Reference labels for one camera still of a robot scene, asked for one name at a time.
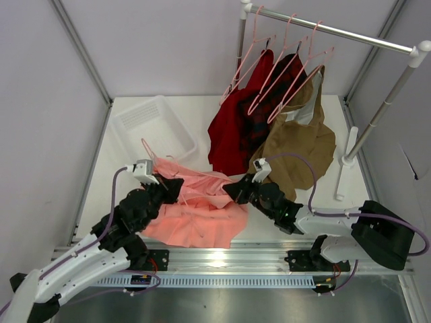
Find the white perforated plastic basket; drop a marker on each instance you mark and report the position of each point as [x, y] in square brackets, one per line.
[152, 126]

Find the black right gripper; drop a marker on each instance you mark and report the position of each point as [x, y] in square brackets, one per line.
[249, 188]

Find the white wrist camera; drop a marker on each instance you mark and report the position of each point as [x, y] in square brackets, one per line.
[142, 170]
[263, 169]

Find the white metal clothes rack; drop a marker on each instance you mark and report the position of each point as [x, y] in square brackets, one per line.
[355, 141]

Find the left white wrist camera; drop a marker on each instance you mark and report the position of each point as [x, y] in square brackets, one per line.
[142, 170]

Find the pink pleated skirt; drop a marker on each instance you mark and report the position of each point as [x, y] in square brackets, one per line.
[224, 233]

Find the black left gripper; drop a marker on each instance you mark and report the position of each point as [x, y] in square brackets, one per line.
[161, 188]

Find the white slotted cable duct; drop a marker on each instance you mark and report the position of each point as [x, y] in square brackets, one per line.
[124, 280]

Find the tan brown skirt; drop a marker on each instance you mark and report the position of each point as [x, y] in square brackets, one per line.
[299, 147]

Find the pink hanger with red skirt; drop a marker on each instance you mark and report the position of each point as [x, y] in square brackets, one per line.
[247, 57]

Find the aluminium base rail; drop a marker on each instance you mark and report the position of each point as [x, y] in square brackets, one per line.
[242, 258]

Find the pink hanger with plaid skirt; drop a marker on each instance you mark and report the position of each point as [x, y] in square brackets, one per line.
[287, 55]

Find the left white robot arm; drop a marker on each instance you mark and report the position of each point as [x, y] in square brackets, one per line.
[113, 245]

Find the red black plaid skirt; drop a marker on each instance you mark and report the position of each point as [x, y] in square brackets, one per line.
[257, 128]

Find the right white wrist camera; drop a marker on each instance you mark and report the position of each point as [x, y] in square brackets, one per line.
[263, 169]

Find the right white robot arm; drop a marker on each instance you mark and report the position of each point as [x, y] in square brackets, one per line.
[370, 232]

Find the pink hanger with tan skirt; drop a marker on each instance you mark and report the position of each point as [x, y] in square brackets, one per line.
[302, 77]

